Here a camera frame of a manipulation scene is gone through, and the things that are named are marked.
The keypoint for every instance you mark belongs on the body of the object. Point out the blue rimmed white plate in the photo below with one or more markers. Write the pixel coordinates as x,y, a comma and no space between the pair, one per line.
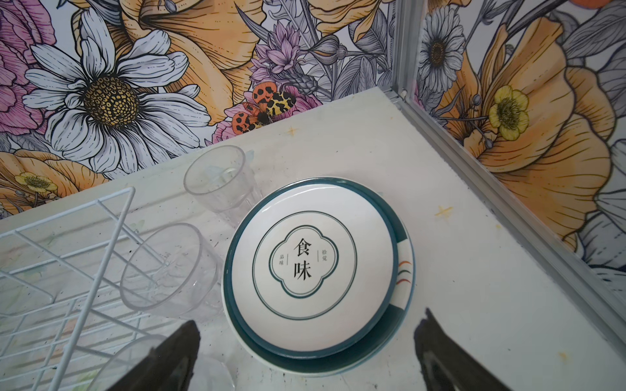
391,322

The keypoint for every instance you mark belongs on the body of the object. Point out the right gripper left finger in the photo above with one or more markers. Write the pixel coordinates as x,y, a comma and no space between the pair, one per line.
155,362

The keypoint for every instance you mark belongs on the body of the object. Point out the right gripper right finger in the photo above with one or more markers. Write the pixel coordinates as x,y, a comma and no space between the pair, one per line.
447,366

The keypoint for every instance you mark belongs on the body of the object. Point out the green rimmed white plate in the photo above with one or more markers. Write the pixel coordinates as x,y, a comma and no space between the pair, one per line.
313,266

